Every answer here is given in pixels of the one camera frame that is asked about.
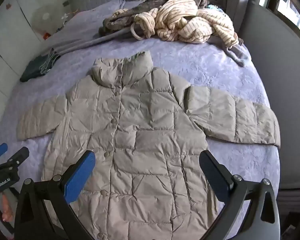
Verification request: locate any dark green folded garment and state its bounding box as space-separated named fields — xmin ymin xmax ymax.
xmin=19 ymin=51 xmax=63 ymax=82

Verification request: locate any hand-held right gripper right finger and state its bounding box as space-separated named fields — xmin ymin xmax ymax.
xmin=199 ymin=150 xmax=282 ymax=240

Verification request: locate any cream striped robe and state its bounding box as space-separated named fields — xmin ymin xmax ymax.
xmin=112 ymin=0 xmax=239 ymax=48

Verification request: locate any grey fleece blanket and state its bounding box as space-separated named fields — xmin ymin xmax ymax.
xmin=50 ymin=0 xmax=250 ymax=67

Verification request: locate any white standing fan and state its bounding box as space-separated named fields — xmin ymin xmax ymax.
xmin=31 ymin=5 xmax=57 ymax=34

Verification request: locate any white wardrobe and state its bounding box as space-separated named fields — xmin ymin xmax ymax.
xmin=0 ymin=0 xmax=53 ymax=120

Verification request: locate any person's left hand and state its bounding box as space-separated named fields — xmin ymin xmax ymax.
xmin=0 ymin=195 xmax=13 ymax=223

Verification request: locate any teal cloth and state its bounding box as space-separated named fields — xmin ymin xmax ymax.
xmin=206 ymin=4 xmax=227 ymax=14

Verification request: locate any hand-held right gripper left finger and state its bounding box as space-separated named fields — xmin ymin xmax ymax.
xmin=14 ymin=150 xmax=97 ymax=240

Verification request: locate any lavender embossed bedspread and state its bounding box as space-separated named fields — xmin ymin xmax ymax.
xmin=0 ymin=0 xmax=282 ymax=240

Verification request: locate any window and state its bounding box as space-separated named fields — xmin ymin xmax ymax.
xmin=260 ymin=0 xmax=300 ymax=40

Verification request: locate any beige puffer jacket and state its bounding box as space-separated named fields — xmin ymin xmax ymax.
xmin=17 ymin=50 xmax=281 ymax=240

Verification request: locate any brown fleece garment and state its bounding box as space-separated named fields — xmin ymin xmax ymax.
xmin=99 ymin=0 xmax=208 ymax=37

